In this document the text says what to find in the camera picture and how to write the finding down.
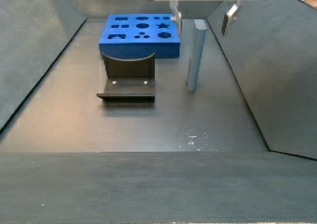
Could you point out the black fixture stand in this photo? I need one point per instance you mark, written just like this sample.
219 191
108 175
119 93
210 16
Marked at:
130 78

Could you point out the blue foam shape board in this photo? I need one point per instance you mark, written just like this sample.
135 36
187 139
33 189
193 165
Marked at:
136 35

